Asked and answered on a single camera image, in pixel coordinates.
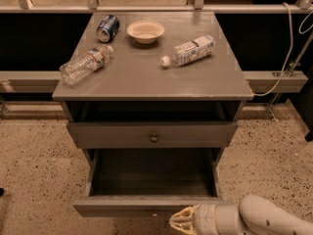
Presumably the grey wooden drawer cabinet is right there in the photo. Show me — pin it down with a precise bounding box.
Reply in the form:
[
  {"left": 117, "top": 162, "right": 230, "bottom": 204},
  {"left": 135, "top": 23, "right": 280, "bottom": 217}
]
[{"left": 52, "top": 11, "right": 255, "bottom": 168}]

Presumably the blue soda can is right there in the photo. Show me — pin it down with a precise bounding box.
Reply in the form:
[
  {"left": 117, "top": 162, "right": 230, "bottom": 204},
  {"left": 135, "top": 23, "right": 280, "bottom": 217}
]
[{"left": 97, "top": 15, "right": 119, "bottom": 42}]

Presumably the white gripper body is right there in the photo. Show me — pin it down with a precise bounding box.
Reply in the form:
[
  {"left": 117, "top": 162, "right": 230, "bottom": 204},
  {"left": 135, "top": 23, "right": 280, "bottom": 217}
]
[{"left": 194, "top": 204, "right": 248, "bottom": 235}]

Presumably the grey drawer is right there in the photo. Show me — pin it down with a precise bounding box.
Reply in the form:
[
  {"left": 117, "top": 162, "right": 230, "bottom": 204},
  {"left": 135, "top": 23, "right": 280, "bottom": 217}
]
[
  {"left": 67, "top": 121, "right": 238, "bottom": 149},
  {"left": 73, "top": 148, "right": 223, "bottom": 217}
]

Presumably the clear bottle red label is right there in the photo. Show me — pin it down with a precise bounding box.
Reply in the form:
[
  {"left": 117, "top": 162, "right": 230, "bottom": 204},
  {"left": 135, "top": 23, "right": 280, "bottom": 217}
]
[{"left": 60, "top": 45, "right": 113, "bottom": 85}]

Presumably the round metal drawer knob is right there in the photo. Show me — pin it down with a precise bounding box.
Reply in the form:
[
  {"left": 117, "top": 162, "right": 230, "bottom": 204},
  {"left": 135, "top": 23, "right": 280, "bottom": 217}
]
[{"left": 150, "top": 133, "right": 158, "bottom": 143}]

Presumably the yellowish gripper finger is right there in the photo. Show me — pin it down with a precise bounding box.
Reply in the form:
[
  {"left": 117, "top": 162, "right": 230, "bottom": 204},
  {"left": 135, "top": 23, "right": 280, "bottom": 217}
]
[{"left": 169, "top": 205, "right": 199, "bottom": 235}]

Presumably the grey top drawer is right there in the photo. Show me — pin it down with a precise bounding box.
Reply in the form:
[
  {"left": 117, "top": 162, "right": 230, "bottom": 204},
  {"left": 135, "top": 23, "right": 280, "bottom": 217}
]
[{"left": 67, "top": 121, "right": 238, "bottom": 149}]

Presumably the clear bottle white label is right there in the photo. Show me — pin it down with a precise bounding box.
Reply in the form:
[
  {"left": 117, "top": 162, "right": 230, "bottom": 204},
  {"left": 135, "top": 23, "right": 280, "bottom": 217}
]
[{"left": 160, "top": 35, "right": 215, "bottom": 69}]

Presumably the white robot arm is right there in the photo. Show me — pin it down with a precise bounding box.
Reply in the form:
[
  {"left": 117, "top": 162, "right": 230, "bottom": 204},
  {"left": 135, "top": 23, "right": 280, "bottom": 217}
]
[{"left": 169, "top": 195, "right": 313, "bottom": 235}]

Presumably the metal rail frame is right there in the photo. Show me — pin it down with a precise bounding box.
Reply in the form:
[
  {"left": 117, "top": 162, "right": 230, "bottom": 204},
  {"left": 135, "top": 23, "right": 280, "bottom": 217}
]
[{"left": 1, "top": 0, "right": 308, "bottom": 122}]

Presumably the white cable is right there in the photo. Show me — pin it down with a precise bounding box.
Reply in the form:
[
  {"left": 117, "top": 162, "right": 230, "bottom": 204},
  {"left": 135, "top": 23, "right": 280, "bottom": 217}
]
[{"left": 253, "top": 2, "right": 313, "bottom": 98}]

